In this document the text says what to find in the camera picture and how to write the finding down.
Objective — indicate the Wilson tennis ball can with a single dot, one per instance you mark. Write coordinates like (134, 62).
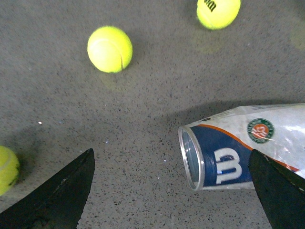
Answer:
(216, 150)

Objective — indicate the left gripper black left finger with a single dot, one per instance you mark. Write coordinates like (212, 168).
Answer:
(56, 204)

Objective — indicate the Wilson 3 tennis ball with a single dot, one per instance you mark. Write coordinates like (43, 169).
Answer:
(217, 14)

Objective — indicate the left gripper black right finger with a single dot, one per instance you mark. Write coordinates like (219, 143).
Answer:
(280, 191)

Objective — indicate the tennis ball centre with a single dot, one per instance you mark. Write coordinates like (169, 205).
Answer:
(109, 49)

